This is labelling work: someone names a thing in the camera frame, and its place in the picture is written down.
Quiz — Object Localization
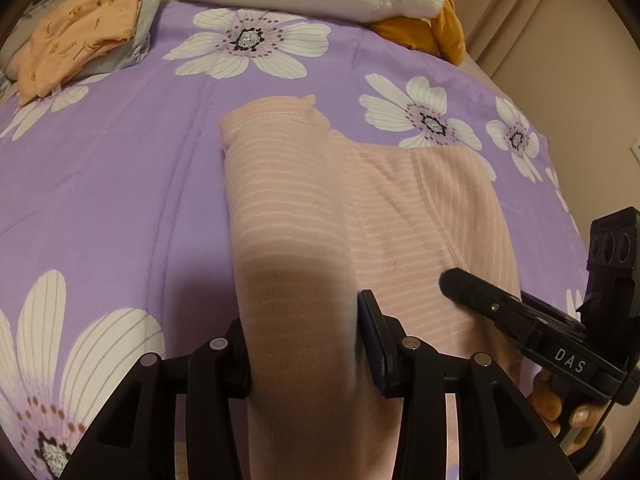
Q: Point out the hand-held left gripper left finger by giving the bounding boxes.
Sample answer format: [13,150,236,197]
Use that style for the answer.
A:
[59,319,252,480]

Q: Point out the folded orange printed garment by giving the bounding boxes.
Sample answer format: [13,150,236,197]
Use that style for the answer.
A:
[17,0,149,107]

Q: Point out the person's right hand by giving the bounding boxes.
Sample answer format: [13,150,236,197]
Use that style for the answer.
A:
[531,369,607,442]

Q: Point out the beige curtain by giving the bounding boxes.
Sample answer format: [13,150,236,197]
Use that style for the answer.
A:
[447,0,581,78]

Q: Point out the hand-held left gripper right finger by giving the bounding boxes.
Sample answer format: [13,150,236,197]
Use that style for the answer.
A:
[356,288,567,480]

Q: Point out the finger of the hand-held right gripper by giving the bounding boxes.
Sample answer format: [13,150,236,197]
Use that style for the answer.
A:
[438,267,540,347]

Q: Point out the folded grey garment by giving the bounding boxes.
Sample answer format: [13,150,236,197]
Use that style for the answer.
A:
[62,0,170,80]

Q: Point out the purple floral bedsheet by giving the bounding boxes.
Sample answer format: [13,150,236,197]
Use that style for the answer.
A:
[0,0,596,480]

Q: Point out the pink striped shirt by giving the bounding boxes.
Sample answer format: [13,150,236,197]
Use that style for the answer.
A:
[220,94,538,480]

